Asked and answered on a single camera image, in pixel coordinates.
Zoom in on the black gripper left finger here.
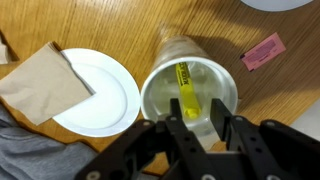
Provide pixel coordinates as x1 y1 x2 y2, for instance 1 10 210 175
74 98 219 180

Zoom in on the pink sweetener packet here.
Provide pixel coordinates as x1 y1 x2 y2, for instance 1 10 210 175
239 31 287 73

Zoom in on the grey cloth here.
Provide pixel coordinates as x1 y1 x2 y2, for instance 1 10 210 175
0 103 98 180

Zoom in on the small white plate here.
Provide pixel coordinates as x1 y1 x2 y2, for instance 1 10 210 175
239 0 315 13

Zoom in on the white paper cup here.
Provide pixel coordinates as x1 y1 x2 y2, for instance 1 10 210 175
140 34 240 152

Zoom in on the large white plate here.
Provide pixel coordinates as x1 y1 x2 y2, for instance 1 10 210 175
52 48 142 138

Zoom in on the yellow highlighter marker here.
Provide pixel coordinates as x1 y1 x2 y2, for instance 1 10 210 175
175 62 202 119

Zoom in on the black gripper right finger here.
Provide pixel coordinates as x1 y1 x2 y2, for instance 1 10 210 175
210 98 320 180

